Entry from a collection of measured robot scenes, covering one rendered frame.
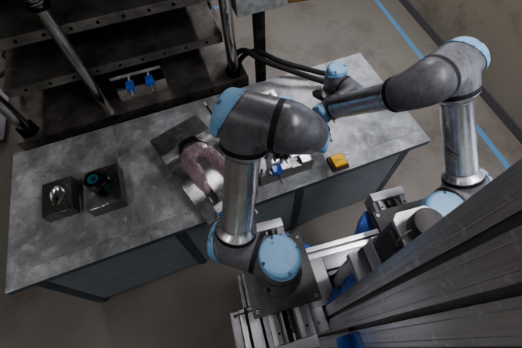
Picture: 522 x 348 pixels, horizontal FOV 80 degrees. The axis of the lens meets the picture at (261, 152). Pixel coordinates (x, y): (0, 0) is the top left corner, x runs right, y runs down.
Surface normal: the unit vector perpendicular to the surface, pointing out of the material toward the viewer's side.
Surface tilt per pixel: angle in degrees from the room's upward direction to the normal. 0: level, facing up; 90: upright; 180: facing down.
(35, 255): 0
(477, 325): 90
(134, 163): 0
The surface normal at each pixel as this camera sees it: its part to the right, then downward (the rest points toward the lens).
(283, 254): 0.10, -0.49
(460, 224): -0.97, 0.23
